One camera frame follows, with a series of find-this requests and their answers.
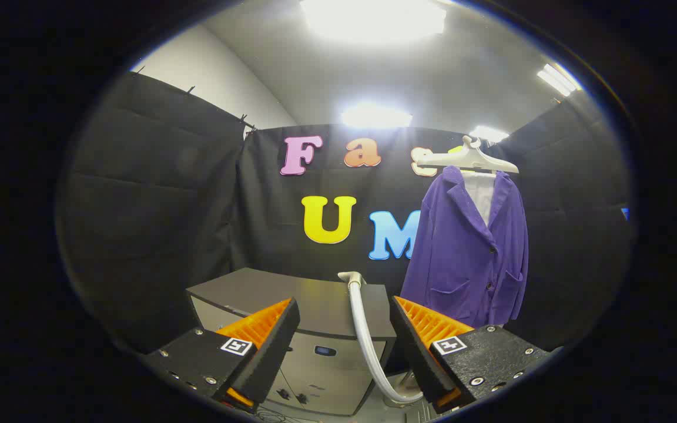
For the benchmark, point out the white garment steamer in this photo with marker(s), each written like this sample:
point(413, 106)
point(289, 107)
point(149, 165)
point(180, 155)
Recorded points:
point(363, 329)

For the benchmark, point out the white shirt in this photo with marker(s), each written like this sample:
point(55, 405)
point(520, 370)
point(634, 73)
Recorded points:
point(482, 194)

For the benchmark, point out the grey cabinet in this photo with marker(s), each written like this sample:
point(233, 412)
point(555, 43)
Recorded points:
point(315, 305)

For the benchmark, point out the black backdrop cloth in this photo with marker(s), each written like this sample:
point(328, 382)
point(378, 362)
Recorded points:
point(156, 205)

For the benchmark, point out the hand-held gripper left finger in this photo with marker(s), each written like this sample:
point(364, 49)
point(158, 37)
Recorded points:
point(268, 352)

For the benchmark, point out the white clothes hanger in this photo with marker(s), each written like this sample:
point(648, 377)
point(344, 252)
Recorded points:
point(471, 157)

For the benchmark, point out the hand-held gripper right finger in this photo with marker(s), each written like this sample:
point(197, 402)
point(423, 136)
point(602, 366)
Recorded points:
point(415, 352)

